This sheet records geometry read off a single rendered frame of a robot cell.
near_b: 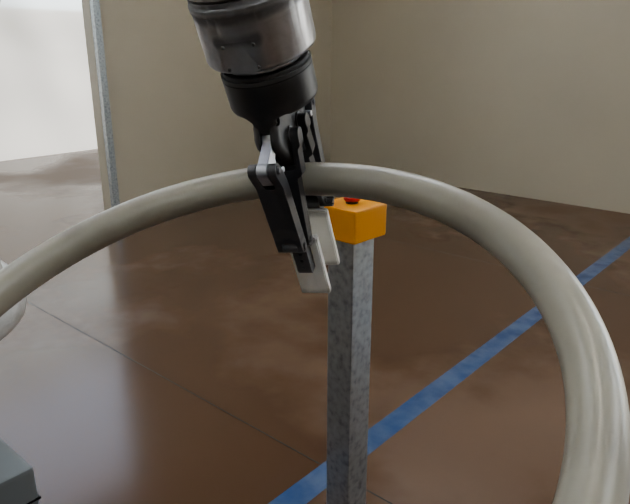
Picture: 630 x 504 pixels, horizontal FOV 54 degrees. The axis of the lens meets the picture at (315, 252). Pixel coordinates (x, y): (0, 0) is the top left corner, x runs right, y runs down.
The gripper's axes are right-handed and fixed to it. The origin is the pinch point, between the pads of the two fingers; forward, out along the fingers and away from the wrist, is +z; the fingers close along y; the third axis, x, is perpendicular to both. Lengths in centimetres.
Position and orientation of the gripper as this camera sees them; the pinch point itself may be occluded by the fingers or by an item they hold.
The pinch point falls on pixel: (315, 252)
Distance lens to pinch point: 61.8
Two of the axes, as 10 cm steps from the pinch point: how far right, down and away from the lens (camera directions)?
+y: -2.3, 6.4, -7.3
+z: 2.0, 7.7, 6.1
